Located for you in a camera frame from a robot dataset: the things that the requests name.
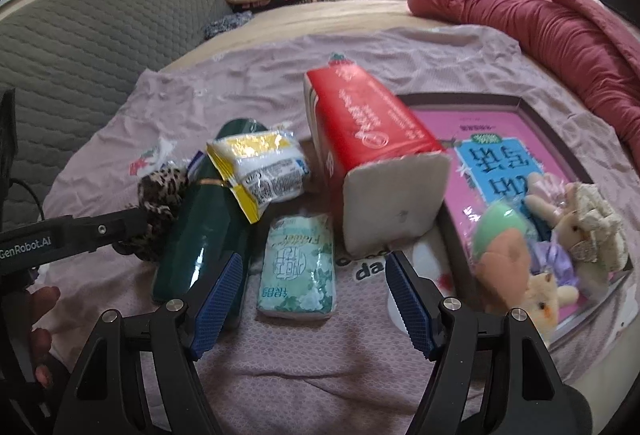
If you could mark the red quilt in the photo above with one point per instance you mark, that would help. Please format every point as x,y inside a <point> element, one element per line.
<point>550,25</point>

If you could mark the teal floral tissue packet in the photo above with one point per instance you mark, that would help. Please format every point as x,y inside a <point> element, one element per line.
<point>295,265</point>

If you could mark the yellow and white packet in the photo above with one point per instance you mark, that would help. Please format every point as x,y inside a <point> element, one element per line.
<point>265,175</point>

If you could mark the red tissue pack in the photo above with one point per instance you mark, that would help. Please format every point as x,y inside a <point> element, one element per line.
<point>365,115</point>

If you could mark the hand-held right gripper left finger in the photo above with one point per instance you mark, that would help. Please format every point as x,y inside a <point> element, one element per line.
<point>220,300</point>

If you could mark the leopard print scrunchie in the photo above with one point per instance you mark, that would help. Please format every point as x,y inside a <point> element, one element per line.
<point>160,185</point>

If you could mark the blue patterned cloth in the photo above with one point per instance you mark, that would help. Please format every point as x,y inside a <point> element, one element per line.
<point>227,25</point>

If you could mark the dark green bottle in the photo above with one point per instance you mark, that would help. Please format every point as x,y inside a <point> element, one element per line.
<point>200,235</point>

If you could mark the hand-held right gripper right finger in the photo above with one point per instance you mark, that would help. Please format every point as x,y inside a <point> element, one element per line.
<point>407,300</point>

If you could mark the pink printed cardboard box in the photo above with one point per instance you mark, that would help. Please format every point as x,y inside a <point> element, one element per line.
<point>450,130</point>

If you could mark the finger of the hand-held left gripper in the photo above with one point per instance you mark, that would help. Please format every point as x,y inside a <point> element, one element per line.
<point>100,230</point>

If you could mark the grey quilted headboard cover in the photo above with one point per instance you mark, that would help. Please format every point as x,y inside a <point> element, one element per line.
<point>100,40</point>

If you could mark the purple dress plush toy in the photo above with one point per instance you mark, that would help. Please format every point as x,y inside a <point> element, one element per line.
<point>555,260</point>

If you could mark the person's left hand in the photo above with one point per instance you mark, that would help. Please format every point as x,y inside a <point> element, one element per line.
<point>42,305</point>

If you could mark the green round plush toy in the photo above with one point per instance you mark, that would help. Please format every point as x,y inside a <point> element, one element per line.
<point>500,225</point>

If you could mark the pink printed bed sheet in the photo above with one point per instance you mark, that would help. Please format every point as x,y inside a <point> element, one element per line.
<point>250,80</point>

